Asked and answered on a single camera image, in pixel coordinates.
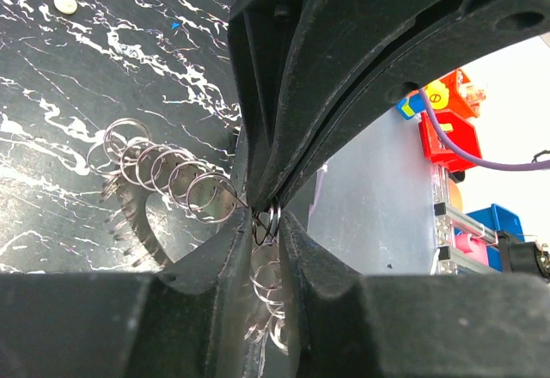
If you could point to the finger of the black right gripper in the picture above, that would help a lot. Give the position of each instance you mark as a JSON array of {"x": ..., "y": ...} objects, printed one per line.
[
  {"x": 351, "y": 60},
  {"x": 282, "y": 53}
]

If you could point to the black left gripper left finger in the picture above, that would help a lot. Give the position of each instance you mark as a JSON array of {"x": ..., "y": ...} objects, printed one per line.
[{"x": 185, "y": 321}]

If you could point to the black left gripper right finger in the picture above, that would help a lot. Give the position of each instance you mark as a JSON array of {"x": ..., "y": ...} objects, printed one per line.
[{"x": 341, "y": 323}]

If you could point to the colourful toy blocks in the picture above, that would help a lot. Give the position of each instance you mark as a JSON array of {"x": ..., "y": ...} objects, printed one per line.
[{"x": 455, "y": 99}]

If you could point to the black electrical connector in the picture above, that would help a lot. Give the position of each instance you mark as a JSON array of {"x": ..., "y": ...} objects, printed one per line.
[{"x": 524, "y": 257}]

